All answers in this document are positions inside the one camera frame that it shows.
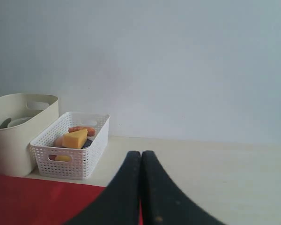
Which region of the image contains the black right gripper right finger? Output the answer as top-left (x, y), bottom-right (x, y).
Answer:
top-left (140, 150), bottom-right (223, 225)

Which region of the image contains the cream plastic bin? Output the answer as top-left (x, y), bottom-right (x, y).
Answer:
top-left (0, 93), bottom-right (59, 177)

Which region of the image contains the yellow lemon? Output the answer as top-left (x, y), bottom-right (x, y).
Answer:
top-left (55, 155), bottom-right (72, 162)

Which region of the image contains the pale green ceramic bowl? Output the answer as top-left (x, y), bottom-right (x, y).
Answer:
top-left (7, 117), bottom-right (32, 128)

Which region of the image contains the brown wooden plate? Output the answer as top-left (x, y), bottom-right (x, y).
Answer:
top-left (0, 118), bottom-right (11, 129)

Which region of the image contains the brown egg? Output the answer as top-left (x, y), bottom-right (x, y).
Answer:
top-left (53, 136), bottom-right (63, 148)

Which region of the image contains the white perforated plastic basket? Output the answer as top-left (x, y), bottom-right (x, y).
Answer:
top-left (30, 112), bottom-right (110, 180)

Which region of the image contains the fried chicken piece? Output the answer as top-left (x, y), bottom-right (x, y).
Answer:
top-left (68, 126), bottom-right (96, 137)

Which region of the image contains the yellow cheese wedge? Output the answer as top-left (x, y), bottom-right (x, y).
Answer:
top-left (62, 129), bottom-right (88, 149)

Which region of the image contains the red tablecloth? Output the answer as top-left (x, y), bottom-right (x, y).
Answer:
top-left (0, 173), bottom-right (143, 225)

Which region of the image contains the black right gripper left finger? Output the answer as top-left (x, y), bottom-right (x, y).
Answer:
top-left (65, 151), bottom-right (141, 225)

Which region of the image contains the red sausage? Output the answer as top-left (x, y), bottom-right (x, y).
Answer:
top-left (48, 155), bottom-right (56, 161)

